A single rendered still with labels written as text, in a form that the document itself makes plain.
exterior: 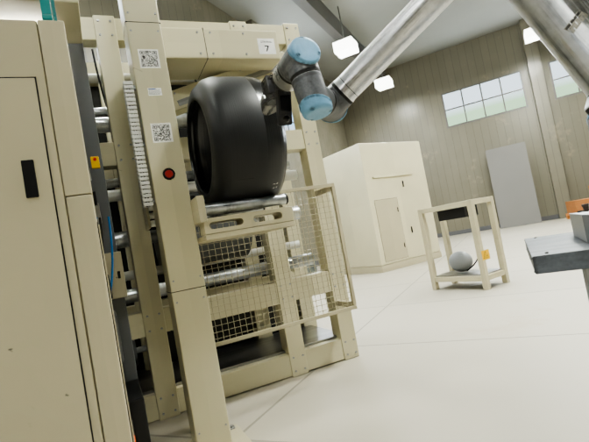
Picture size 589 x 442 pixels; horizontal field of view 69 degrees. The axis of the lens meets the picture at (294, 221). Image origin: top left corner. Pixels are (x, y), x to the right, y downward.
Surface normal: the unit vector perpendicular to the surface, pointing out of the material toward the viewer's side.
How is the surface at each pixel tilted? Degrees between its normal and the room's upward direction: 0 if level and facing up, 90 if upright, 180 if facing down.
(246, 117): 84
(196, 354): 90
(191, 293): 90
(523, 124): 90
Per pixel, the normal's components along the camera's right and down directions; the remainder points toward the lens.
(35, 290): 0.40, -0.11
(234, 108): 0.34, -0.34
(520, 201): -0.46, -0.08
